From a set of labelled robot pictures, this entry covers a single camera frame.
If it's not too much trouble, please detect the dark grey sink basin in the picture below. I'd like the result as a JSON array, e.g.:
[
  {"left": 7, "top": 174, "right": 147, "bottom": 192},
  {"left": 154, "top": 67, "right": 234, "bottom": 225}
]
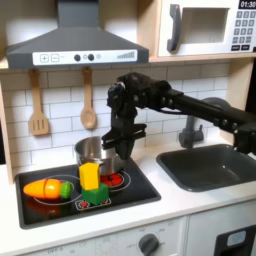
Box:
[{"left": 155, "top": 143, "right": 256, "bottom": 193}]

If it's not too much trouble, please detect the grey microwave handle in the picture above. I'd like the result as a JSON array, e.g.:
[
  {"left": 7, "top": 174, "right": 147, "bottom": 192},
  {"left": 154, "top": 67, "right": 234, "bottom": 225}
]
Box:
[{"left": 166, "top": 3, "right": 183, "bottom": 53}]

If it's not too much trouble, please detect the grey range hood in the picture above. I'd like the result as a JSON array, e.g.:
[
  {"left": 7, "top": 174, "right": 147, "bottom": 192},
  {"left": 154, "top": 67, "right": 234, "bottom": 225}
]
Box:
[{"left": 5, "top": 0, "right": 150, "bottom": 70}]

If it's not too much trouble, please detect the wooden spoon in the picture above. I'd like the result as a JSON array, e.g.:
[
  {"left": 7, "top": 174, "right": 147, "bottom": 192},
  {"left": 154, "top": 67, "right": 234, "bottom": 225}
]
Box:
[{"left": 80, "top": 66, "right": 98, "bottom": 130}]

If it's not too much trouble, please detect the light wood kitchen frame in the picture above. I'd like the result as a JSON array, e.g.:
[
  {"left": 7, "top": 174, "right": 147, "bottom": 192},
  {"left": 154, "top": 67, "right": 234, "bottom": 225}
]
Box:
[{"left": 0, "top": 0, "right": 256, "bottom": 185}]

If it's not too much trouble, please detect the wooden slotted spatula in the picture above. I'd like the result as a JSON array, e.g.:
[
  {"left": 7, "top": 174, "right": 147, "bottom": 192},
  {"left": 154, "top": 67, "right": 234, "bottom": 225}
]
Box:
[{"left": 28, "top": 69, "right": 51, "bottom": 137}]

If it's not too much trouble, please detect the green toy block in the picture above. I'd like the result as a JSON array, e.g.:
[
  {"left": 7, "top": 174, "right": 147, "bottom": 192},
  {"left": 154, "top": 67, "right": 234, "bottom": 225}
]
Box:
[{"left": 81, "top": 183, "right": 110, "bottom": 206}]

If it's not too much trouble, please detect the steel pot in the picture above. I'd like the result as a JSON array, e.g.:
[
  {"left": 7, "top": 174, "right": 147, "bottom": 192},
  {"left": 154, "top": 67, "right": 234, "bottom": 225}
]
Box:
[{"left": 73, "top": 135, "right": 128, "bottom": 177}]

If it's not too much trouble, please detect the white toy microwave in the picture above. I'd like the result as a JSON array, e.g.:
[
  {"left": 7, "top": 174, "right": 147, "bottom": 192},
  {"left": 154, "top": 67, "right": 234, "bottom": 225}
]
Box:
[{"left": 157, "top": 0, "right": 256, "bottom": 58}]

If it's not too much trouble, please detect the black toy stove top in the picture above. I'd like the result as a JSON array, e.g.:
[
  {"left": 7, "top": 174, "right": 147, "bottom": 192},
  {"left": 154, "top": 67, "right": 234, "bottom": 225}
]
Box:
[{"left": 14, "top": 155, "right": 162, "bottom": 230}]

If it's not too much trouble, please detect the orange toy carrot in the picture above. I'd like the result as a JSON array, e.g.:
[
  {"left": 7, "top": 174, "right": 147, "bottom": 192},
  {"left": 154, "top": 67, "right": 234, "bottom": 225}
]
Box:
[{"left": 22, "top": 178, "right": 74, "bottom": 200}]

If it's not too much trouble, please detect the dark grey tap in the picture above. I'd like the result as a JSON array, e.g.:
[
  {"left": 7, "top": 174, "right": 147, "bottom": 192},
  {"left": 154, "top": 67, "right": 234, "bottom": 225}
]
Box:
[{"left": 178, "top": 97, "right": 234, "bottom": 150}]

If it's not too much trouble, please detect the grey oven knob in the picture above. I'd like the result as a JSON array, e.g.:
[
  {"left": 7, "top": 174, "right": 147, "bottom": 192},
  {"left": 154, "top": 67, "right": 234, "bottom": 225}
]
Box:
[{"left": 138, "top": 233, "right": 160, "bottom": 256}]

